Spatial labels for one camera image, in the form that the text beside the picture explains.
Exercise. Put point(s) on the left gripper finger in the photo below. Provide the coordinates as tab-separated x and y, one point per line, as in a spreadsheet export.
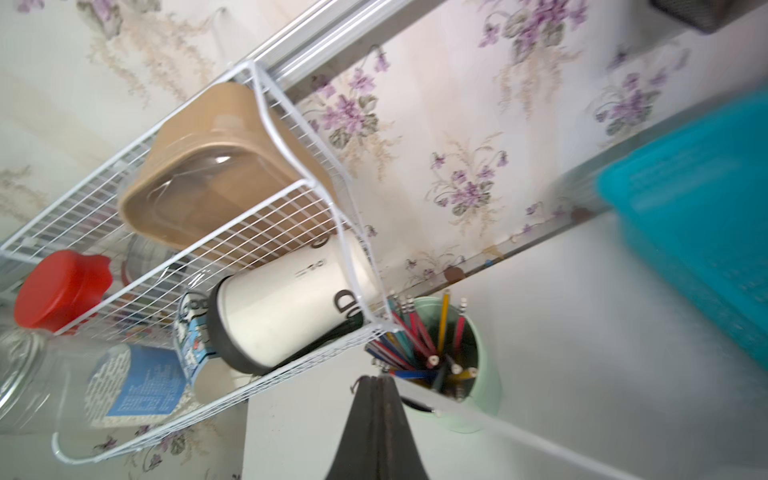
377	442

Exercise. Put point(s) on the white insulated delivery bag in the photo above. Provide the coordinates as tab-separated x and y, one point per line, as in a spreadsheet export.
511	431

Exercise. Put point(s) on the green pencil cup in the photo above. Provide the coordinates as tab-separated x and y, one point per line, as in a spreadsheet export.
439	350

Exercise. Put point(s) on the white cylindrical canister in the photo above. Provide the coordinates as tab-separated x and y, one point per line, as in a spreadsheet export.
260	318

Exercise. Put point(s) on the brown lidded container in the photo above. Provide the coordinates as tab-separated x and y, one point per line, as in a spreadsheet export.
209	163

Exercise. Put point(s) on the clear plastic bottle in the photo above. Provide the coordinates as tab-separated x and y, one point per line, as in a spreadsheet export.
53	384

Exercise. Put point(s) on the red lid jar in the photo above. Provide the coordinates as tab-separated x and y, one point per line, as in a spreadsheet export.
62	287

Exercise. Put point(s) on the teal plastic basket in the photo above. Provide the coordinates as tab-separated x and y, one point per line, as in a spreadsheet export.
693	205

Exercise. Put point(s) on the white wire wall basket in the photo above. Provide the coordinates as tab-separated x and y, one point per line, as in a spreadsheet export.
85	219

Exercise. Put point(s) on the black mesh wall organizer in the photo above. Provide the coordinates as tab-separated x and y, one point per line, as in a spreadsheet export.
706	16

